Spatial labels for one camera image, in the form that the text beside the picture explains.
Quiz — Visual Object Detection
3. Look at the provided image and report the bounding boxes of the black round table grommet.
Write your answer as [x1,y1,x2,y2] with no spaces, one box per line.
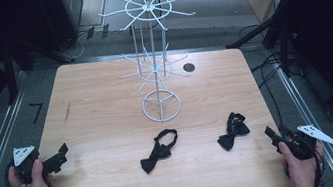
[182,62,196,74]

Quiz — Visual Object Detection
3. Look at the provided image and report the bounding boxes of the black floor cables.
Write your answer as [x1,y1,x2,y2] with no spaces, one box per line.
[237,17,309,128]

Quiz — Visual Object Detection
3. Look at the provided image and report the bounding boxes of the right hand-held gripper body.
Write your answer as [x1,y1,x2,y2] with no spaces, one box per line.
[272,120,333,165]

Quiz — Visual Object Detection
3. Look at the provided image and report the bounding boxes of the white wire display rack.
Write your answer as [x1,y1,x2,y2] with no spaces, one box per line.
[95,0,213,131]

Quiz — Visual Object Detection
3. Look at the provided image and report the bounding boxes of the person's right hand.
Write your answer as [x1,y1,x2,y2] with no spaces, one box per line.
[278,135,330,187]

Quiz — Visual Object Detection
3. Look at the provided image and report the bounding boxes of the dark cabinet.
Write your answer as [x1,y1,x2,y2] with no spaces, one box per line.
[37,0,91,55]

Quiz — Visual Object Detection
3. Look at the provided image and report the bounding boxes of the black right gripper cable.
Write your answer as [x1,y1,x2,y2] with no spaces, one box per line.
[308,144,329,187]

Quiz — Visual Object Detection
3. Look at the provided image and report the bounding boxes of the black bow tie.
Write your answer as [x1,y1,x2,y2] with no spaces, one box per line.
[212,109,254,153]
[135,126,184,175]

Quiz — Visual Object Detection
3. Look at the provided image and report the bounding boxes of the black power adapter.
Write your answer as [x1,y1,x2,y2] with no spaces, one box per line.
[84,25,97,40]

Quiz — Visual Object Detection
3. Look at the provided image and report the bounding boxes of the black stand leg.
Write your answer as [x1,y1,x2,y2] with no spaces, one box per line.
[221,11,286,52]

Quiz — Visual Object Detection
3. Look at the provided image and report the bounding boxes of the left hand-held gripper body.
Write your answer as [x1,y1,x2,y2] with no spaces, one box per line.
[10,140,67,186]

